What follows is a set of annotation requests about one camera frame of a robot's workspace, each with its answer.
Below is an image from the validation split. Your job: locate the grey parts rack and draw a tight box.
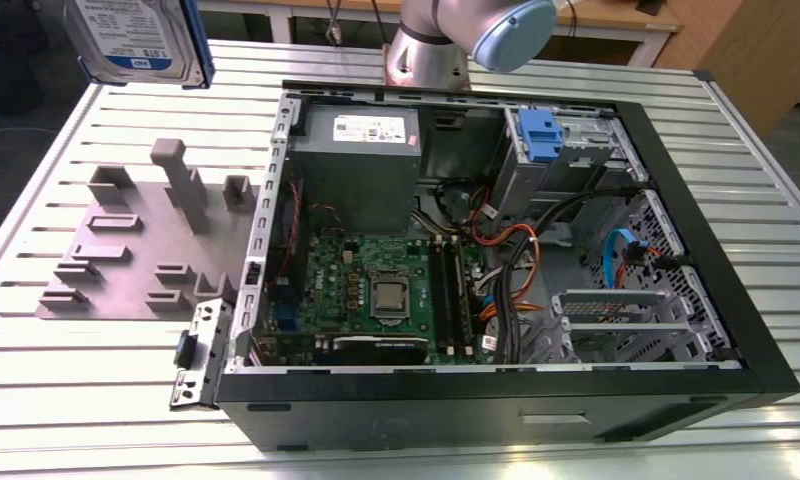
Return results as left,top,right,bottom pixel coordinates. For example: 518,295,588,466
33,139,268,325

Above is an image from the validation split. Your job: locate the hard disk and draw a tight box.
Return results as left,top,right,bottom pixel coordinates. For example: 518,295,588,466
63,0,215,91

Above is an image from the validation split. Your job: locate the green motherboard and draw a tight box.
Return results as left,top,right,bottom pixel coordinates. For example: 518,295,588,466
251,234,502,366

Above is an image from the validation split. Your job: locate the blue drive latch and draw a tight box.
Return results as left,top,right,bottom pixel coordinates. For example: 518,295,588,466
516,108,567,164

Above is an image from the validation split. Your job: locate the black graphics card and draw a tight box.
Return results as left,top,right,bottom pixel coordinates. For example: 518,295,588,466
312,333,432,365

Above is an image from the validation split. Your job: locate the black RAM slot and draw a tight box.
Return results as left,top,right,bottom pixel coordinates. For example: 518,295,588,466
428,234,459,357
444,234,476,357

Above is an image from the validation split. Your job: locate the black open PC case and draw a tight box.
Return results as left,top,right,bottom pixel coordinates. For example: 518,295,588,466
168,78,800,454

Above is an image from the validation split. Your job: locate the black cable bundle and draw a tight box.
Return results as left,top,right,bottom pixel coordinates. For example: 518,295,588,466
492,187,642,365

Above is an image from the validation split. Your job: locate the silver disk bay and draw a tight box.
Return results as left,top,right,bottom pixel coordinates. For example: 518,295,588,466
550,288,706,364

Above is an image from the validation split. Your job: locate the silver optical drive cage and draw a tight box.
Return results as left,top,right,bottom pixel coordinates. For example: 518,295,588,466
492,104,646,221

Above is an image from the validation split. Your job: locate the CPU socket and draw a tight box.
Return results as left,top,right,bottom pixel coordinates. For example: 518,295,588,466
365,268,416,329

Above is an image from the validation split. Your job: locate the orange wire bundle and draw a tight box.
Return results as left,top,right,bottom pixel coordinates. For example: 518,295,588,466
470,222,543,284
479,301,547,324

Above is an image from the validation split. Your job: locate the blue rear port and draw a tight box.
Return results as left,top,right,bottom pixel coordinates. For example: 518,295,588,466
175,329,201,369

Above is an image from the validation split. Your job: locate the grey power supply unit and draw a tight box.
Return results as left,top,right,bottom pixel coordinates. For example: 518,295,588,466
285,104,423,239

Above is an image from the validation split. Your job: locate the silver CPU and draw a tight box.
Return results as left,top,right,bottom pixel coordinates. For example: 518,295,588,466
377,283,408,310

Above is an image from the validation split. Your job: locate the orange power wire black plug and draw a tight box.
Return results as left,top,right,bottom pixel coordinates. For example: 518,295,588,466
630,244,694,270

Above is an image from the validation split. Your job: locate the brown wooden cabinet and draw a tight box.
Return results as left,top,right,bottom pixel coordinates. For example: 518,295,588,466
696,0,800,136

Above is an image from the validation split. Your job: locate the blue data wire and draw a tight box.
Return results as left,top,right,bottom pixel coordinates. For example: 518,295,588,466
602,227,650,291

